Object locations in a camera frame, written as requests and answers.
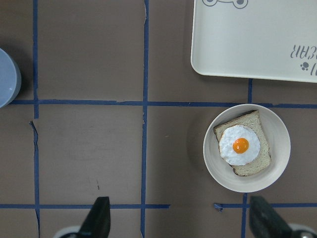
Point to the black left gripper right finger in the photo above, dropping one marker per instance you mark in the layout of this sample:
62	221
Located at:
265	222

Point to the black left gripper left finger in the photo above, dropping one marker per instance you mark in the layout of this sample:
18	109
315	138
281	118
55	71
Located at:
97	222

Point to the cream round plate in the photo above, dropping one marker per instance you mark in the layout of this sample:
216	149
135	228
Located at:
279	149

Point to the bread slice under egg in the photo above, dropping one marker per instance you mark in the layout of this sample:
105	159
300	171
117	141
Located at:
250	119

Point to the fried egg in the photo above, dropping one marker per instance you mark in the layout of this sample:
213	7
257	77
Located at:
239	145

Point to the light blue bowl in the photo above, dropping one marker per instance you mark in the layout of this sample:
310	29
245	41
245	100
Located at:
10	79

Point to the cream bear serving tray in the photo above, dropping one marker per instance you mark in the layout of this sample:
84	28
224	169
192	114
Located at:
264	39

